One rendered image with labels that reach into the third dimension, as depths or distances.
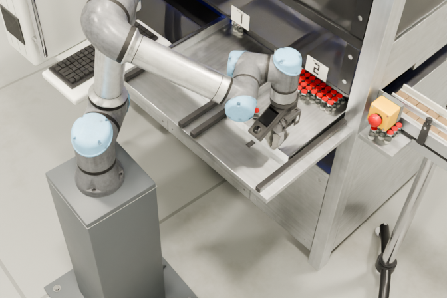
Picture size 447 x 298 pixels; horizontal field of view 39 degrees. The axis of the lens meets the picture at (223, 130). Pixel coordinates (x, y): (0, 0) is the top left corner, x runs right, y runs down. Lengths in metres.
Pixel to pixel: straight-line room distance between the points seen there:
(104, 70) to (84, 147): 0.22
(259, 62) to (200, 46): 0.62
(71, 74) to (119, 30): 0.77
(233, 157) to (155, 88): 0.39
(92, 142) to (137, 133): 1.37
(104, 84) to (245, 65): 0.42
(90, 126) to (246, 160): 0.47
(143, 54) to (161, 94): 0.57
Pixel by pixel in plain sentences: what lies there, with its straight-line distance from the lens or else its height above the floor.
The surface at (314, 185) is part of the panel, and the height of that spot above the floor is 0.50.
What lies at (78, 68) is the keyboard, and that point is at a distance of 2.30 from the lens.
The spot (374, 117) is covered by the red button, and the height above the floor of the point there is 1.01.
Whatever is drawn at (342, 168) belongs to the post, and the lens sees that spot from 2.19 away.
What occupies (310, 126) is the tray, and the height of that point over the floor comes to 0.88.
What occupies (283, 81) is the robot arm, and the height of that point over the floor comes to 1.21.
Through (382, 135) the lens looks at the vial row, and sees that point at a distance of 2.01.
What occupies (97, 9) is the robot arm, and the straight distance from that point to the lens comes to 1.55.
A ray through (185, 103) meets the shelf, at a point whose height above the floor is 0.88.
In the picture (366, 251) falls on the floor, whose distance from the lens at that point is 2.83.
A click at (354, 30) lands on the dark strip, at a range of 1.84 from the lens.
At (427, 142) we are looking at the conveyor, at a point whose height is 0.90.
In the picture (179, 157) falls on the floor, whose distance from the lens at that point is 3.05.
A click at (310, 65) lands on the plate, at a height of 1.02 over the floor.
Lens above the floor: 2.35
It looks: 48 degrees down
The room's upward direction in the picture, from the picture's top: 2 degrees clockwise
